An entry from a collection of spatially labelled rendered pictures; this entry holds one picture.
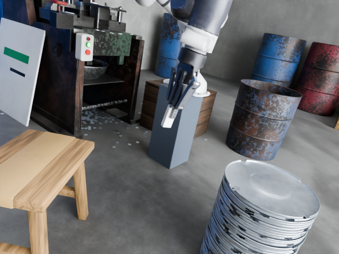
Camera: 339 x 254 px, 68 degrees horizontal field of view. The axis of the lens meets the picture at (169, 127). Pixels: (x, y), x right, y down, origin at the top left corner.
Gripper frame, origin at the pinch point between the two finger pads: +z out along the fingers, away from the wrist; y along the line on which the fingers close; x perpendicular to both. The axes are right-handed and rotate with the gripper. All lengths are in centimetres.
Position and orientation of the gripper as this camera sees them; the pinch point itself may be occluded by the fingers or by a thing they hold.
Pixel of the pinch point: (169, 116)
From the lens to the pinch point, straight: 75.1
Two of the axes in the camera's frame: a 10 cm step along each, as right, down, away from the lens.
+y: -4.6, -4.9, 7.4
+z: -3.4, 8.7, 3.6
